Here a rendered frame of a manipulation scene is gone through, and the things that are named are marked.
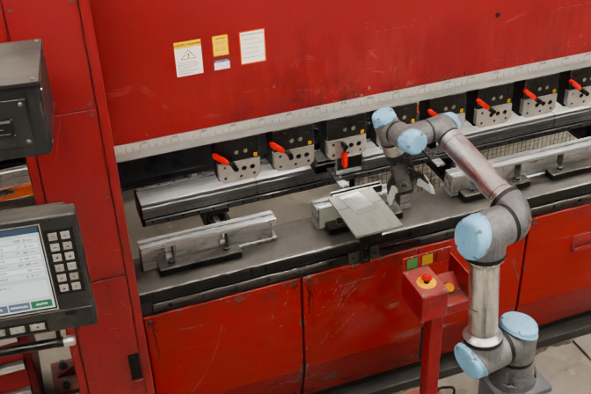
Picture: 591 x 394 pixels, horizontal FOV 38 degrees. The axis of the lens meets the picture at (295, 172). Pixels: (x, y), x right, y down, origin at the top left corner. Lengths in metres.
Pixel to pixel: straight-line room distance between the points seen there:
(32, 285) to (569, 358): 2.57
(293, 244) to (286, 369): 0.56
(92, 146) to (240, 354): 1.14
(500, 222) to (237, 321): 1.20
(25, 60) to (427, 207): 1.79
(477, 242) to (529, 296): 1.50
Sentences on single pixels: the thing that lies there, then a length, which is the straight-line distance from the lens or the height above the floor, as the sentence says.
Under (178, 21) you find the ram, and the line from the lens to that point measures 2.64.
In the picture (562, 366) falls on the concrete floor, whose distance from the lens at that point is 4.02.
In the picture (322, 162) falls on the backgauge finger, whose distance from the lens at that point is 3.31.
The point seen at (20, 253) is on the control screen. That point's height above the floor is 1.50.
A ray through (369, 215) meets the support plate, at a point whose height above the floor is 1.00.
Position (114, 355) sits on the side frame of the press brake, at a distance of 2.99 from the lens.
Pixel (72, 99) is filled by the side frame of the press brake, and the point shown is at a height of 1.69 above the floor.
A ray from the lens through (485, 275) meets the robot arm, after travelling 2.42.
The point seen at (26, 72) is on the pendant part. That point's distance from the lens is 2.02.
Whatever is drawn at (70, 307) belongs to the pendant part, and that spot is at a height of 1.31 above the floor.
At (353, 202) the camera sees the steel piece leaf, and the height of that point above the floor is 1.00.
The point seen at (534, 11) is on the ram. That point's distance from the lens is 3.19.
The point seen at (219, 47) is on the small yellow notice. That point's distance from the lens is 2.71.
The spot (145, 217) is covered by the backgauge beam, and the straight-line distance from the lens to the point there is 3.25.
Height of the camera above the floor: 2.75
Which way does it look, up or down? 32 degrees down
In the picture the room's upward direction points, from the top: 2 degrees counter-clockwise
